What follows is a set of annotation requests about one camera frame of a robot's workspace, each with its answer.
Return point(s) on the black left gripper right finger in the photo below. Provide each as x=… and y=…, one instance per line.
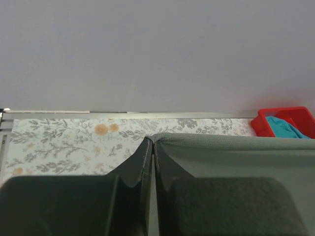
x=221, y=206

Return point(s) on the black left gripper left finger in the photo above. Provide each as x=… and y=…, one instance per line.
x=115, y=204

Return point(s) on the dark grey t shirt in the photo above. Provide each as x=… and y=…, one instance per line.
x=289, y=161

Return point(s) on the floral patterned table mat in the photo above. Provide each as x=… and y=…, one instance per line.
x=96, y=146

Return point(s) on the teal t shirt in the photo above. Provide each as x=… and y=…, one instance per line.
x=283, y=129

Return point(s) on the red plastic bin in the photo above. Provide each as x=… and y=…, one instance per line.
x=299, y=117

